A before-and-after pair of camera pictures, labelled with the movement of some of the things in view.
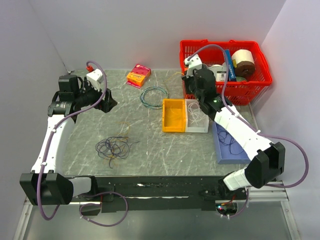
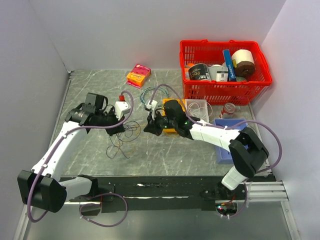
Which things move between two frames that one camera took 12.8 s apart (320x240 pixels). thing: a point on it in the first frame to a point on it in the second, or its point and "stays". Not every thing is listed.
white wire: [195, 114] stays
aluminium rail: [274, 193] stays
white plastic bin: [196, 121] stays
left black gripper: [108, 103] to [114, 130]
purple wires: [112, 147] to [132, 131]
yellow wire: [117, 154] to [171, 134]
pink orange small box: [138, 75] stays
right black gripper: [187, 80] to [152, 126]
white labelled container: [219, 71] stays
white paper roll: [243, 60] stays
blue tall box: [231, 73] stays
